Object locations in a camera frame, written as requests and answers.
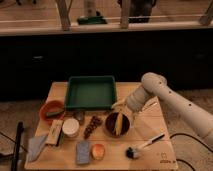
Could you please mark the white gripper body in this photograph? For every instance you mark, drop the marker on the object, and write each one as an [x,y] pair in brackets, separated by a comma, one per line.
[137,99]

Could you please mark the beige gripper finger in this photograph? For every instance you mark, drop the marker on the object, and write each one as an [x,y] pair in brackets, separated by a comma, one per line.
[118,103]
[132,118]

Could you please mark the yellow banana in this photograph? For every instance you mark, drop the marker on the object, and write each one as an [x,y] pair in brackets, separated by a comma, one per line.
[118,124]

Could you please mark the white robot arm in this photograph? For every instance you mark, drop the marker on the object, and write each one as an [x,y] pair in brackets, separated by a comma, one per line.
[152,84]

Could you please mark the dark purple bowl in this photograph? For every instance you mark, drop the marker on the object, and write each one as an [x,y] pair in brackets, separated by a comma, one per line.
[110,124]

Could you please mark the green sponge in bowl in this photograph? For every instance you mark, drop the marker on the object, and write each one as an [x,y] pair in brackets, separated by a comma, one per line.
[54,113]

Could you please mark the orange bowl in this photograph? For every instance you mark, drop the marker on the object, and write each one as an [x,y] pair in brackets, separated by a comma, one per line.
[52,105]

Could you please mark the green plastic tray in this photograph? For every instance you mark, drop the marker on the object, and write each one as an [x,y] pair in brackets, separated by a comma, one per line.
[90,93]

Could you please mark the bunch of dark grapes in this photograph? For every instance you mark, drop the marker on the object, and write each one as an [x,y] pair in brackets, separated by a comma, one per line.
[93,124]

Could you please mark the black white dish brush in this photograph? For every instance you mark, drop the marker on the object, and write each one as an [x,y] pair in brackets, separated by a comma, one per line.
[135,152]

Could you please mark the orange peach fruit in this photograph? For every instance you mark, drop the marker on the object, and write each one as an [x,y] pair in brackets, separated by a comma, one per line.
[98,151]

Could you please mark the white cup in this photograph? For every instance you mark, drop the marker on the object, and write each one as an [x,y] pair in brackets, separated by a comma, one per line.
[71,127]

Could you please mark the blue grey sponge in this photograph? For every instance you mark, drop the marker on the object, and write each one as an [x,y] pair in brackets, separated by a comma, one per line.
[83,152]

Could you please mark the beige box with black edge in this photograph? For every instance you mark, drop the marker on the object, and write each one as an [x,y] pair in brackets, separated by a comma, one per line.
[54,132]

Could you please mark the green object on shelf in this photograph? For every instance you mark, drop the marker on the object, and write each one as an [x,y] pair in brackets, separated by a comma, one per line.
[91,20]

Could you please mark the grey folded cloth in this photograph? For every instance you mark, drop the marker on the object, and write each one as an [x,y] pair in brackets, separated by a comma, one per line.
[35,146]

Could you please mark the black pole at left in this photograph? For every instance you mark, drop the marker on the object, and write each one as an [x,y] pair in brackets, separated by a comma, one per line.
[17,145]

